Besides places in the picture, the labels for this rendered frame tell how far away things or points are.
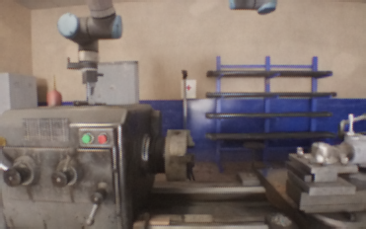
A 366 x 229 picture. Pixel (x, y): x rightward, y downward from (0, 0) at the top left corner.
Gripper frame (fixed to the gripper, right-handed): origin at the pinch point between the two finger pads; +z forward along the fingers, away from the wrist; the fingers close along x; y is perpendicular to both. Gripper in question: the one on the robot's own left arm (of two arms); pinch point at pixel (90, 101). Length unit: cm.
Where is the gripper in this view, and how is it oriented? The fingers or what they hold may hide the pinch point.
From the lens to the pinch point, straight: 95.2
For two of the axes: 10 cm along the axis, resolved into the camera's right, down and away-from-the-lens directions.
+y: 8.1, -0.6, 5.8
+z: 0.1, 10.0, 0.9
